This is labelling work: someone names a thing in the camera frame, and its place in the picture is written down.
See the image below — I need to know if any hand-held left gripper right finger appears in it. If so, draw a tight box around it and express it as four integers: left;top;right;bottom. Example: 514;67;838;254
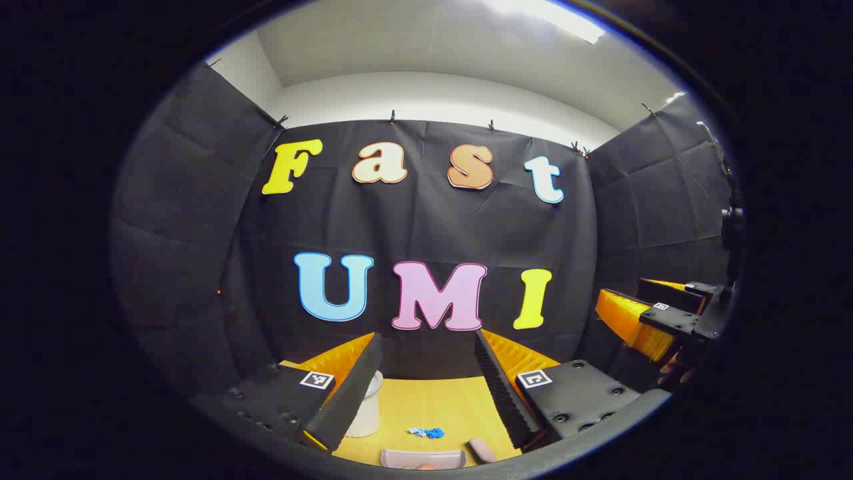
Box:
473;329;645;453

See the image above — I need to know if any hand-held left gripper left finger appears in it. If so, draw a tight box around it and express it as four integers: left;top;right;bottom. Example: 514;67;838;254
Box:
190;332;385;454

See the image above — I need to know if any white ribbed garbage bin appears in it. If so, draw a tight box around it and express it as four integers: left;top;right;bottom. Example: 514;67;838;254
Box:
345;370;384;439

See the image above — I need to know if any pale purple plastic dustpan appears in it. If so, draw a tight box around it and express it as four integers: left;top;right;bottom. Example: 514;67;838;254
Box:
380;449;467;471

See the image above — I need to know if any wooden desktop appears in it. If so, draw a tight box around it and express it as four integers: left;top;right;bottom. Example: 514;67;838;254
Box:
280;360;524;467

